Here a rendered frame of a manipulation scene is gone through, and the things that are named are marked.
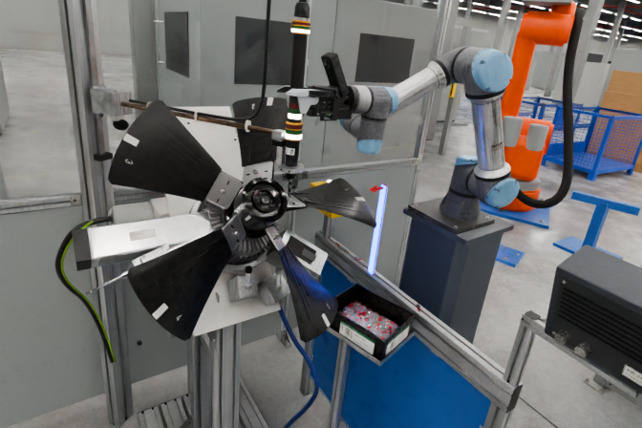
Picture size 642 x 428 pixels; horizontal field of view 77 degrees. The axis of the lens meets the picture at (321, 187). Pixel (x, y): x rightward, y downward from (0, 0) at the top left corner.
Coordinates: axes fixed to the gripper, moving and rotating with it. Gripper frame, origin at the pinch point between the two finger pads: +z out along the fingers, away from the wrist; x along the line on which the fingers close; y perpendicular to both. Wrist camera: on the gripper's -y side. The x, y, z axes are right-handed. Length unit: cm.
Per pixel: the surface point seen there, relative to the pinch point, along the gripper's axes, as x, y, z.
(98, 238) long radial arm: 8, 36, 42
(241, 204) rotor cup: -4.3, 27.2, 12.4
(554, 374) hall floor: -22, 146, -168
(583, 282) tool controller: -63, 26, -32
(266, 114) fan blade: 17.1, 9.5, -3.4
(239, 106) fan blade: 24.7, 8.7, 1.7
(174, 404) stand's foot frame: 47, 141, 17
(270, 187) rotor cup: -2.9, 24.1, 3.9
